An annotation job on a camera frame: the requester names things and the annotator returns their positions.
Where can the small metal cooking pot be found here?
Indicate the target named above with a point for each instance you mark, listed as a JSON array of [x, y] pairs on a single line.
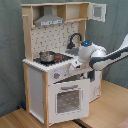
[[47, 56]]

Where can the white toy microwave door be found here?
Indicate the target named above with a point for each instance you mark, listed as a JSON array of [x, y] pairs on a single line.
[[97, 11]]

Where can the grey toy ice dispenser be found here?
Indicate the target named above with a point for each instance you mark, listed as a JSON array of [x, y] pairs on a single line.
[[91, 75]]

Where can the left red stove knob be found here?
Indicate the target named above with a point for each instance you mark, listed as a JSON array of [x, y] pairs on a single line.
[[56, 75]]

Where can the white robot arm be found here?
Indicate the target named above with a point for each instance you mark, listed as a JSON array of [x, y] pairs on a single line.
[[97, 56]]

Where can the grey toy range hood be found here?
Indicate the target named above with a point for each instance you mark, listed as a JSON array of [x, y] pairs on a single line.
[[48, 18]]

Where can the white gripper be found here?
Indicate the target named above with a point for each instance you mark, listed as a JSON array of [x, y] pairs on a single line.
[[76, 65]]

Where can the white toy oven door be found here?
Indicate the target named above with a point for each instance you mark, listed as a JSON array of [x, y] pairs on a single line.
[[69, 100]]

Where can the wooden toy kitchen unit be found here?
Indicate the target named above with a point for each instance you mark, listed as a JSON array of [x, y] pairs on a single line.
[[38, 78]]

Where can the black toy stovetop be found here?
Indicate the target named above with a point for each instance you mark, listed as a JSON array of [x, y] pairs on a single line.
[[59, 58]]

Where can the black toy faucet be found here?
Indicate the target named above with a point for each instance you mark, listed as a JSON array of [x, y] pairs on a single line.
[[73, 39]]

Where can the grey toy sink basin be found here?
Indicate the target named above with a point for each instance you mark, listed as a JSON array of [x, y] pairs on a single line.
[[73, 51]]

